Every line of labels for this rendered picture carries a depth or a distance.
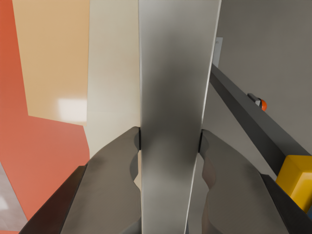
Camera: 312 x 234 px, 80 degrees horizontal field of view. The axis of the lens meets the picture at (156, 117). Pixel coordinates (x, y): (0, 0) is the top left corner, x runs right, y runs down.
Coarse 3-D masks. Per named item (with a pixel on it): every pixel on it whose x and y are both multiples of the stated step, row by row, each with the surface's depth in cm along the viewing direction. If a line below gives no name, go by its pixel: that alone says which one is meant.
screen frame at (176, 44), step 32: (160, 0) 8; (192, 0) 8; (160, 32) 9; (192, 32) 9; (160, 64) 10; (192, 64) 10; (160, 96) 10; (192, 96) 10; (160, 128) 11; (192, 128) 11; (160, 160) 13; (192, 160) 12; (160, 192) 14; (160, 224) 16
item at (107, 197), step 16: (112, 144) 10; (128, 144) 10; (96, 160) 9; (112, 160) 9; (128, 160) 9; (96, 176) 8; (112, 176) 8; (128, 176) 8; (80, 192) 7; (96, 192) 7; (112, 192) 8; (128, 192) 8; (80, 208) 7; (96, 208) 7; (112, 208) 7; (128, 208) 7; (64, 224) 6; (80, 224) 6; (96, 224) 6; (112, 224) 6; (128, 224) 6
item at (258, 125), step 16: (224, 80) 59; (224, 96) 53; (240, 96) 47; (240, 112) 42; (256, 112) 39; (256, 128) 35; (272, 128) 33; (256, 144) 35; (272, 144) 30; (288, 144) 29; (272, 160) 30; (288, 160) 19; (304, 160) 19; (288, 176) 19; (304, 176) 18; (288, 192) 19; (304, 192) 18; (304, 208) 20
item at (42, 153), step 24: (0, 120) 16; (24, 120) 16; (48, 120) 16; (0, 144) 17; (24, 144) 17; (48, 144) 17; (72, 144) 17; (0, 168) 18; (24, 168) 18; (48, 168) 18; (72, 168) 18; (0, 192) 20; (24, 192) 20; (48, 192) 20; (0, 216) 22; (24, 216) 22
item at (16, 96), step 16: (0, 0) 12; (0, 16) 12; (0, 32) 13; (16, 32) 13; (0, 48) 13; (16, 48) 13; (0, 64) 14; (16, 64) 14; (0, 80) 14; (16, 80) 14; (0, 96) 15; (16, 96) 15
